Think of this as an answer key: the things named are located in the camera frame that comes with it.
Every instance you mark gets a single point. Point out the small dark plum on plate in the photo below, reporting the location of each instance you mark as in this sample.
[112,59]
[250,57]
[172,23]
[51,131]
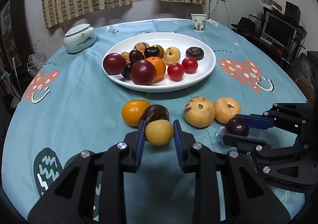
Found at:
[127,71]

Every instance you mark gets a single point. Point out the teal printed tablecloth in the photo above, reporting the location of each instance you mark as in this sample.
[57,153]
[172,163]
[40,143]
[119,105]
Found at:
[81,110]

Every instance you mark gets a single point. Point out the black computer monitor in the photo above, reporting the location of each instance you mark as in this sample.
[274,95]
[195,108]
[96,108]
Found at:
[278,30]

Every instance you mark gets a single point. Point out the large red plum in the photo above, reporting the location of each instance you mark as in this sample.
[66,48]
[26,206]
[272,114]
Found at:
[143,73]
[114,64]

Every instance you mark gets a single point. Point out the dark mangosteen on plate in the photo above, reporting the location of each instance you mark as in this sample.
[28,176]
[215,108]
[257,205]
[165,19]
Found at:
[152,51]

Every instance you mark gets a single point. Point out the black metal shelf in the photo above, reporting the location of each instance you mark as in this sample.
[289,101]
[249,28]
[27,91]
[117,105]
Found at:
[251,28]

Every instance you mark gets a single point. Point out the white oval plate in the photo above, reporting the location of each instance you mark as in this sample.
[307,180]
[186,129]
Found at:
[166,40]

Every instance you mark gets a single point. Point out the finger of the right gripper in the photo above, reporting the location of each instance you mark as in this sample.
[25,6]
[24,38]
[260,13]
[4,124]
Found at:
[244,144]
[260,122]

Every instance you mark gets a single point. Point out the red cherry tomato on plate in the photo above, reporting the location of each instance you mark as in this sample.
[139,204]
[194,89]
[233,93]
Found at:
[190,65]

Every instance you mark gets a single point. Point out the striped tan fruit on plate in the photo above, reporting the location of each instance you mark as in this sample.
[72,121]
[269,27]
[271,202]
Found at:
[141,46]

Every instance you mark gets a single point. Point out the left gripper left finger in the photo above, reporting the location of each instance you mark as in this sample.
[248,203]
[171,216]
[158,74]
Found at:
[70,199]

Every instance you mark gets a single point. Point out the large red plum front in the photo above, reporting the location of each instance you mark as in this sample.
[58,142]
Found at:
[143,73]

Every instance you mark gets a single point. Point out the large red plum left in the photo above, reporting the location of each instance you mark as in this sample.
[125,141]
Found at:
[114,64]

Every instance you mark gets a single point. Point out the white printed paper cup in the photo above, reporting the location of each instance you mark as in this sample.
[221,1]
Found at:
[199,22]

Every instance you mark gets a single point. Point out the pale green lidded jar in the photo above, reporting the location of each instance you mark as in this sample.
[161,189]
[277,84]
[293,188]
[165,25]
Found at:
[79,38]

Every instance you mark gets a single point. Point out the dark brown flat fruit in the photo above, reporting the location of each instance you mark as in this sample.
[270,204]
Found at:
[195,52]

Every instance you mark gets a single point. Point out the small yellow round fruit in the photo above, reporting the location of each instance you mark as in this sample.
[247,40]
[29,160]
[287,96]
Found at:
[159,132]

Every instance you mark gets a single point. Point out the smaller yellow orange melon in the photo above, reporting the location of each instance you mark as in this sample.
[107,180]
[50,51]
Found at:
[225,109]

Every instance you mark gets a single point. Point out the green fruit on plate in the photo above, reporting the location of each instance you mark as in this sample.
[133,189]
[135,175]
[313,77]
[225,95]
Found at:
[161,54]

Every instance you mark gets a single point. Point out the dark brown passion fruit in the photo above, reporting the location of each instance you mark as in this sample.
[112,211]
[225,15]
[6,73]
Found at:
[154,113]

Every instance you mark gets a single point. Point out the red cherry tomato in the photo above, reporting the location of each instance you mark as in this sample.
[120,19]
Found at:
[190,65]
[175,71]

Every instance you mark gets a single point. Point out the yellow round fruit on plate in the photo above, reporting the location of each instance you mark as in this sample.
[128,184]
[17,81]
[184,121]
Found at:
[171,55]

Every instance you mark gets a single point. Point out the orange mandarin right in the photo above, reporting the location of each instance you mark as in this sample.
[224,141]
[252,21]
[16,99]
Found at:
[160,67]

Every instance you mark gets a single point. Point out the small yellow fruit on plate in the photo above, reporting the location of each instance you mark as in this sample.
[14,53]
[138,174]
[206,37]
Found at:
[125,55]

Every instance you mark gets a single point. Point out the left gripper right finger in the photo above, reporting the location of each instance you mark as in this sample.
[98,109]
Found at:
[227,189]

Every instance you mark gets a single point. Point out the crumpled plastic bag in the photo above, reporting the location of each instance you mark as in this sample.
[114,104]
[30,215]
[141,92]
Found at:
[36,62]

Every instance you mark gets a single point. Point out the orange persimmon fruit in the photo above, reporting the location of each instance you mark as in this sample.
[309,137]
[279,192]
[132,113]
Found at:
[133,110]

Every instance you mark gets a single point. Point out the large striped yellow melon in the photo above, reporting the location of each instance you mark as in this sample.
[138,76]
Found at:
[199,112]

